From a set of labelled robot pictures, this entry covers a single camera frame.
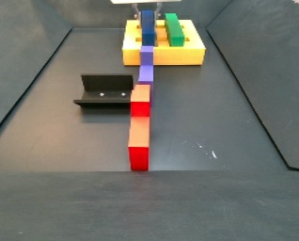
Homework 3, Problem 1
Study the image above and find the red stepped block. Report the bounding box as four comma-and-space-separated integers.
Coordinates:
129, 85, 151, 171

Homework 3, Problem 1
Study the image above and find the yellow slotted board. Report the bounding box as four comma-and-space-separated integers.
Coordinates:
122, 20, 206, 66

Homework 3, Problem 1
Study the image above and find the black angle bracket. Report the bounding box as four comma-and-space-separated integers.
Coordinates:
75, 73, 134, 106

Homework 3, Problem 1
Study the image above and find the blue long block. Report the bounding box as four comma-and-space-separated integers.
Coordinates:
141, 9, 157, 46

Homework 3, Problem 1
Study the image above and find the green long block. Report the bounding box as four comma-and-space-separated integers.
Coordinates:
165, 13, 185, 47

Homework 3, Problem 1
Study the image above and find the purple stepped block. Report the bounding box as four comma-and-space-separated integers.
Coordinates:
139, 46, 154, 85

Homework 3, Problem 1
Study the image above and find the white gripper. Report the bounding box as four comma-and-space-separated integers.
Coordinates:
111, 0, 182, 19

